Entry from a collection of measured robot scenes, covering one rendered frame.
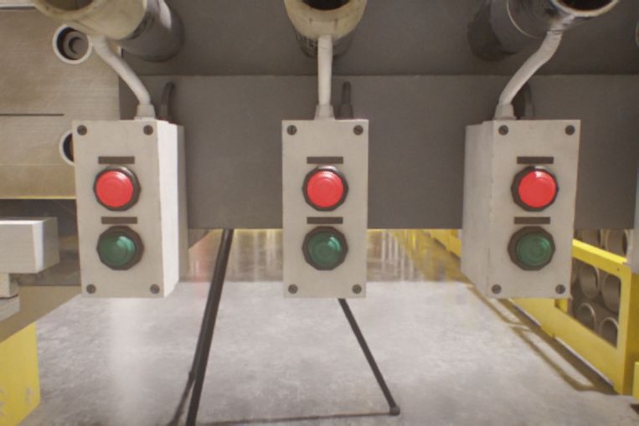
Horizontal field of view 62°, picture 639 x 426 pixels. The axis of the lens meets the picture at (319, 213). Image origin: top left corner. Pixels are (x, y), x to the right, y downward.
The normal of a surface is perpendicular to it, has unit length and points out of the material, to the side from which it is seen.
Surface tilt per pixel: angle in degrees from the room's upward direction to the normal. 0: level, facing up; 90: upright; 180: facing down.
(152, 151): 90
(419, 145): 90
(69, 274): 90
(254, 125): 90
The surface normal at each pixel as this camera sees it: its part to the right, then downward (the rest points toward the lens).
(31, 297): 1.00, 0.00
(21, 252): 0.00, 0.13
